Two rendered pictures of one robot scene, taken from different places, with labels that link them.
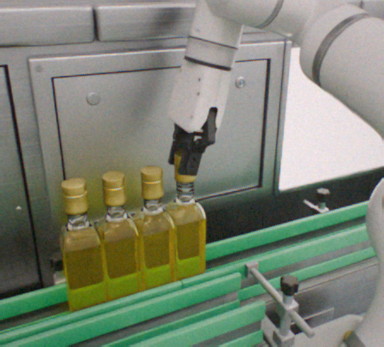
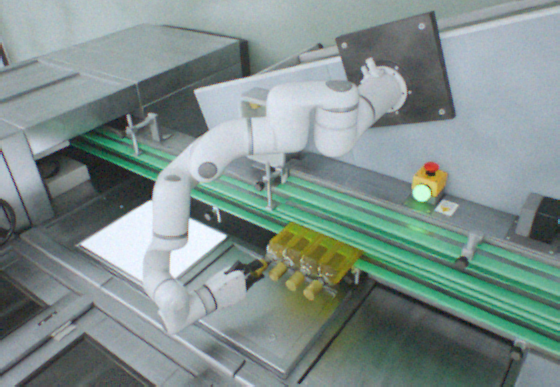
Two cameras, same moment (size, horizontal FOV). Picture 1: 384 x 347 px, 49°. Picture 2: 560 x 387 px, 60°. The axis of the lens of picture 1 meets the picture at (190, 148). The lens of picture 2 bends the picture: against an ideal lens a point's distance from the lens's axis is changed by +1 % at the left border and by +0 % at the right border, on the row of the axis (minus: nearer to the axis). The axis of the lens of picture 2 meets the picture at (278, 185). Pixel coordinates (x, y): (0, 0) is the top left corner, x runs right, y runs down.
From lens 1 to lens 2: 0.76 m
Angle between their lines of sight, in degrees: 25
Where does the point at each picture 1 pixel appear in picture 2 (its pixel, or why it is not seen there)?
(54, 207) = (334, 306)
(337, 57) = (179, 229)
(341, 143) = not seen: hidden behind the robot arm
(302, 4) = (157, 275)
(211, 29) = (196, 304)
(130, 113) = (262, 319)
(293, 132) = (194, 255)
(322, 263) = (239, 186)
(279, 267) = (259, 198)
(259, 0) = (173, 285)
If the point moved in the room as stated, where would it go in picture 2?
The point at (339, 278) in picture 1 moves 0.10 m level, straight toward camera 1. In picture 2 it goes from (238, 174) to (253, 163)
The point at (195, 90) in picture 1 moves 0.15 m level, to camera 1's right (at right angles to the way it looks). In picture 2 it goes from (225, 287) to (185, 250)
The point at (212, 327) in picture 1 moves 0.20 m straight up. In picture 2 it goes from (303, 195) to (260, 231)
